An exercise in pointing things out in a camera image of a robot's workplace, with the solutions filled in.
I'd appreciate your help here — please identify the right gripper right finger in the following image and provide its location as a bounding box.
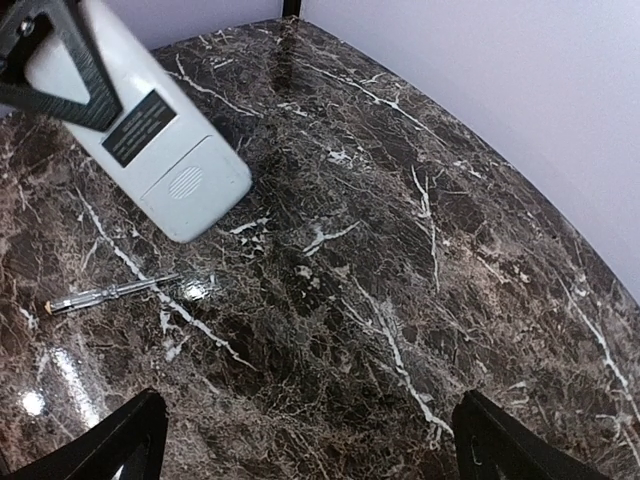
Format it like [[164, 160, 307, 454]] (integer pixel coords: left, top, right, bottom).
[[452, 390, 600, 479]]

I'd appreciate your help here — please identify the clear handle screwdriver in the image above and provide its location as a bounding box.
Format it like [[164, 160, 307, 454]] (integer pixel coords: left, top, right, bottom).
[[44, 274, 180, 316]]

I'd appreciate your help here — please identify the white remote control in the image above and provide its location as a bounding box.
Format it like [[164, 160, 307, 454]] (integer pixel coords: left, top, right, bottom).
[[24, 0, 254, 245]]

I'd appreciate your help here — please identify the left black frame post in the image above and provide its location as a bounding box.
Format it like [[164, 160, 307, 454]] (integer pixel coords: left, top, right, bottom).
[[282, 0, 302, 17]]

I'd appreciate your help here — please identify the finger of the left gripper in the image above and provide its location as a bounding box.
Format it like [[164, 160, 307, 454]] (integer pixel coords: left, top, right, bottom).
[[1, 1, 123, 132]]

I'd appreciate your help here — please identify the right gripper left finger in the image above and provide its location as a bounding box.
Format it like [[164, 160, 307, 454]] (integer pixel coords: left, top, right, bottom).
[[1, 388, 167, 480]]

